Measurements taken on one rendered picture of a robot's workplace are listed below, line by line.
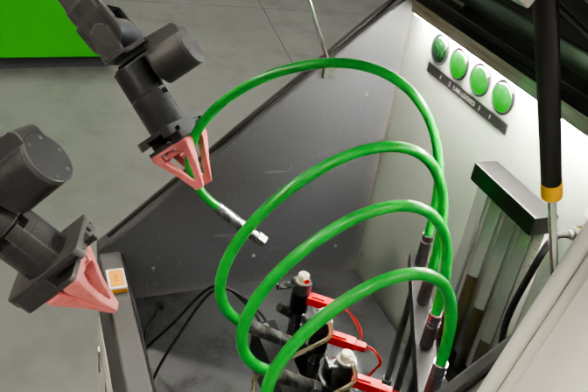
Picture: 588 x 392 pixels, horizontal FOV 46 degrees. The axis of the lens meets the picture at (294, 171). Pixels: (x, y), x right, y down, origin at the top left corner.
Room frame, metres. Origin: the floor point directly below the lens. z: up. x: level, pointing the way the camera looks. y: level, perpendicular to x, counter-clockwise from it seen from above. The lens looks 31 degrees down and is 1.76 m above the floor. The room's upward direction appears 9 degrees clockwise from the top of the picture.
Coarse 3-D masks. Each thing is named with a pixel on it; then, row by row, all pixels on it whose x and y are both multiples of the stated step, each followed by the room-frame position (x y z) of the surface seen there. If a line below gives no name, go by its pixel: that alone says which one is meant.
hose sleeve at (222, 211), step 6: (222, 204) 0.88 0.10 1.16; (216, 210) 0.87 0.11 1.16; (222, 210) 0.87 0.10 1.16; (228, 210) 0.87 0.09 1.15; (222, 216) 0.87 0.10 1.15; (228, 216) 0.87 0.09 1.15; (234, 216) 0.87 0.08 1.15; (228, 222) 0.87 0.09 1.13; (234, 222) 0.87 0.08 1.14; (240, 222) 0.87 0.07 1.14; (240, 228) 0.87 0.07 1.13; (252, 234) 0.87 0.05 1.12; (258, 234) 0.87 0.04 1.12; (252, 240) 0.87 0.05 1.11
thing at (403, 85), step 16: (288, 64) 0.88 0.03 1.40; (304, 64) 0.87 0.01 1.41; (320, 64) 0.87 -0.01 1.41; (336, 64) 0.87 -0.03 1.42; (352, 64) 0.87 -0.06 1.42; (368, 64) 0.88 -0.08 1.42; (256, 80) 0.87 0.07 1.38; (400, 80) 0.88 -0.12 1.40; (224, 96) 0.87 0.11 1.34; (416, 96) 0.88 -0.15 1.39; (208, 112) 0.87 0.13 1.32; (432, 128) 0.88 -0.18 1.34; (432, 144) 0.88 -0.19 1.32; (192, 176) 0.87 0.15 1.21; (208, 192) 0.88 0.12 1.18; (432, 192) 0.88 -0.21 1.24; (432, 224) 0.88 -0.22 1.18; (432, 240) 0.88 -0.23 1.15
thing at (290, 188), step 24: (384, 144) 0.74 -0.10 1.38; (408, 144) 0.75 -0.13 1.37; (312, 168) 0.70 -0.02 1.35; (432, 168) 0.77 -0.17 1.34; (288, 192) 0.69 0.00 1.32; (264, 216) 0.68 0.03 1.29; (240, 240) 0.67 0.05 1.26; (432, 264) 0.79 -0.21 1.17; (216, 288) 0.66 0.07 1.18; (432, 288) 0.79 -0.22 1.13; (264, 336) 0.68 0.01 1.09; (288, 336) 0.71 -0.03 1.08
